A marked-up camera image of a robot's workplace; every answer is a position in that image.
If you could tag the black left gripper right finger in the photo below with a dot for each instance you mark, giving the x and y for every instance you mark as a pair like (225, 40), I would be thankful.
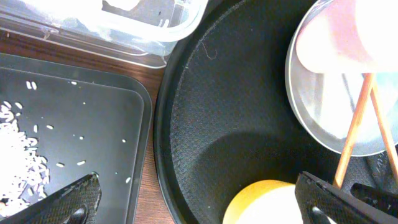
(320, 202)

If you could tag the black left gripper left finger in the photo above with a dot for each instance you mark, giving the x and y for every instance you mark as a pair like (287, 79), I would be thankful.
(76, 203)

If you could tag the yellow bowl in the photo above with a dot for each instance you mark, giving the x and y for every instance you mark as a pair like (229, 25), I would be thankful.
(265, 201)

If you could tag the food scraps and rice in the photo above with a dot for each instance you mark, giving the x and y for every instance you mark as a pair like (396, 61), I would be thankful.
(15, 155)

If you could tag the wooden chopstick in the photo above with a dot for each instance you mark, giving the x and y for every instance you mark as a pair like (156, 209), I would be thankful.
(353, 129)
(384, 129)

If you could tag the white napkin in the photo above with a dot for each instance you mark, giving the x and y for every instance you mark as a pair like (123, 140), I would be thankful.
(126, 5)

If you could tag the black rectangular tray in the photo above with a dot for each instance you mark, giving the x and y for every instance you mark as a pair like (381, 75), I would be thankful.
(15, 68)

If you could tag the light grey plate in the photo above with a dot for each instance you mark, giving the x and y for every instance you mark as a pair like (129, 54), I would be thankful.
(324, 103)

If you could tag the round black tray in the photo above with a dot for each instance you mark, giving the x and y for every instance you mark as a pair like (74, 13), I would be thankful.
(223, 119)

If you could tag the pink cup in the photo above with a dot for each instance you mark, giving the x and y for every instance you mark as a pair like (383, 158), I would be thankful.
(351, 36)

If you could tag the clear plastic bin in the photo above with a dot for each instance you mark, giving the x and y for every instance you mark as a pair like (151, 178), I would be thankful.
(146, 35)

